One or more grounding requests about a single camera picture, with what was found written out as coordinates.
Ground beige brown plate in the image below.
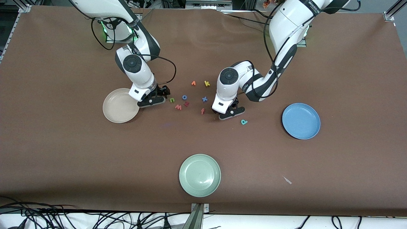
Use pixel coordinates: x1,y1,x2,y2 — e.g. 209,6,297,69
102,88,141,123

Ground pale green plate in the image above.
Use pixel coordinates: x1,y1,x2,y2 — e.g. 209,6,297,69
179,154,221,198

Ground blue plate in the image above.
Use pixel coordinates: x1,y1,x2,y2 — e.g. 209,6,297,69
282,103,321,140

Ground brown table cover sheet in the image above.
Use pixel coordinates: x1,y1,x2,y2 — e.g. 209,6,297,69
0,6,407,217

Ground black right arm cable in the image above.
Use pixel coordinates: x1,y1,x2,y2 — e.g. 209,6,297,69
91,17,177,85

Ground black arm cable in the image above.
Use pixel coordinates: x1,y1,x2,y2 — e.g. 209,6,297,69
253,3,299,99
91,17,177,85

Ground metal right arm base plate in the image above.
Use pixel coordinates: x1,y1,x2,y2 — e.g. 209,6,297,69
106,13,140,44

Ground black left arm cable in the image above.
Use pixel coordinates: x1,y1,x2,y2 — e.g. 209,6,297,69
253,3,299,99

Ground black cable across table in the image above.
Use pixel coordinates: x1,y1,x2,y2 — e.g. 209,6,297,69
223,9,274,28

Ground silver frame rail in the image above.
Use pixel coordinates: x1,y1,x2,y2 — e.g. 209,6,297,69
185,0,233,10

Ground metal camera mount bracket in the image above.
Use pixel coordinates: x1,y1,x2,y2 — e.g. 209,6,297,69
182,203,210,229

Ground aluminium frame corner profile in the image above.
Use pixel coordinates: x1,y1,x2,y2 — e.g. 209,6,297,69
383,0,407,22

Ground tangled black cables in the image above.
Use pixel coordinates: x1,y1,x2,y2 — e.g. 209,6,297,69
0,197,191,229

